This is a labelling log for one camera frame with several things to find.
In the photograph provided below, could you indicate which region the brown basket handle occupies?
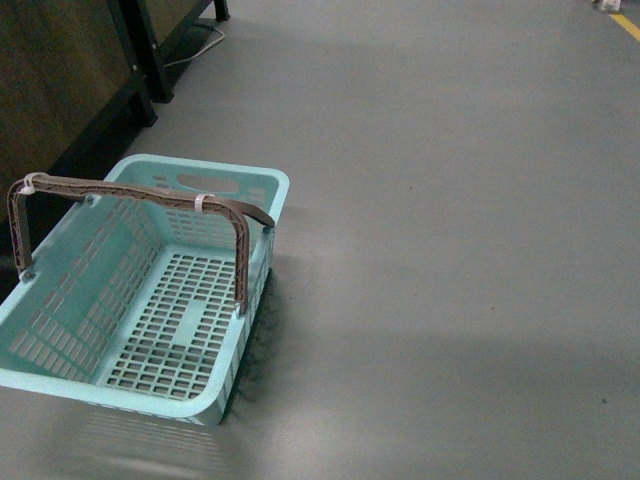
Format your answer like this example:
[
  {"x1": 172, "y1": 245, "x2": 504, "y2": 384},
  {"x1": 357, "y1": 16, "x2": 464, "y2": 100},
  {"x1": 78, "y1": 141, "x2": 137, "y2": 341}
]
[{"x1": 7, "y1": 172, "x2": 275, "y2": 315}]

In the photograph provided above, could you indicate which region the light blue plastic basket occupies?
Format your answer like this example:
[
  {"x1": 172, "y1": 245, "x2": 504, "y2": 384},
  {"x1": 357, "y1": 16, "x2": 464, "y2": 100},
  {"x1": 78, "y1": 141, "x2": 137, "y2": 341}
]
[{"x1": 1, "y1": 154, "x2": 290, "y2": 425}]

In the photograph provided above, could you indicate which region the dark wooden display stand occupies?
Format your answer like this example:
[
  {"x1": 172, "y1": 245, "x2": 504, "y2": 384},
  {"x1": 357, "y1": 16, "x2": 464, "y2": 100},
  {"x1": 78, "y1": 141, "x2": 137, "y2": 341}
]
[{"x1": 0, "y1": 0, "x2": 230, "y2": 301}]

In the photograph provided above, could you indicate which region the white floor cable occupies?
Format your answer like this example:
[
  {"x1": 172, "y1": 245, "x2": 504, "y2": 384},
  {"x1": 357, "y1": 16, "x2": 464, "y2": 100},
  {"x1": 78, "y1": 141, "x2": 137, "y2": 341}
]
[{"x1": 162, "y1": 22, "x2": 226, "y2": 70}]

